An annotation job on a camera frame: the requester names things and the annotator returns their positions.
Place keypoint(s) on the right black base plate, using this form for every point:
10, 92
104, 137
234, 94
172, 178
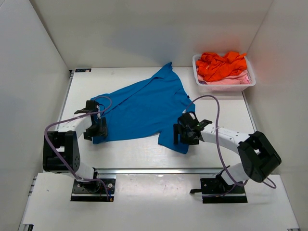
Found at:
215, 192

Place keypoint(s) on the aluminium table rail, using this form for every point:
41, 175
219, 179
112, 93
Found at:
158, 171

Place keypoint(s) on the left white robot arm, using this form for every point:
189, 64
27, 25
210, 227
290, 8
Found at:
61, 150

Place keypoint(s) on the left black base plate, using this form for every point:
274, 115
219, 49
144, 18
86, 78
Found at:
94, 191

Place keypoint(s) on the orange t shirt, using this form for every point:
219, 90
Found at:
214, 67

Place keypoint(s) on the white plastic basket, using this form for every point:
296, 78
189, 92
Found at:
203, 88

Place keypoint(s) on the pink t shirt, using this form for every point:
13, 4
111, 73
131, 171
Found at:
230, 80

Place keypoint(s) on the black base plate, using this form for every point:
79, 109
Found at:
215, 192
94, 191

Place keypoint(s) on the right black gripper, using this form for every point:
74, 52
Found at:
178, 134

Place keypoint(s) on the blue t shirt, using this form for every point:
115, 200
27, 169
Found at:
146, 108

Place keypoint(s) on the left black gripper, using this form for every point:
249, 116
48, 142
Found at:
101, 127

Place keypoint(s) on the black label sticker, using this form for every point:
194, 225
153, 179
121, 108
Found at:
82, 70

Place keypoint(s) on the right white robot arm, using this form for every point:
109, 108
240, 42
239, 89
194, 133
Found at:
258, 158

